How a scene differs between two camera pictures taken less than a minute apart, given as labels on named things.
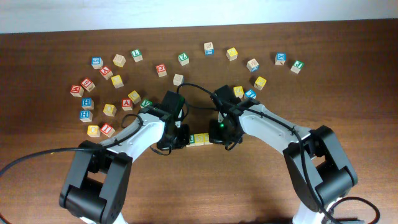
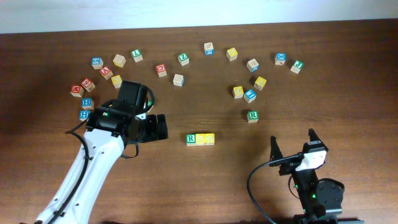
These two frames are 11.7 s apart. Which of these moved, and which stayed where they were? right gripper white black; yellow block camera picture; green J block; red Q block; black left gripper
Moved: right gripper white black; black left gripper
Stayed: yellow block camera picture; green J block; red Q block
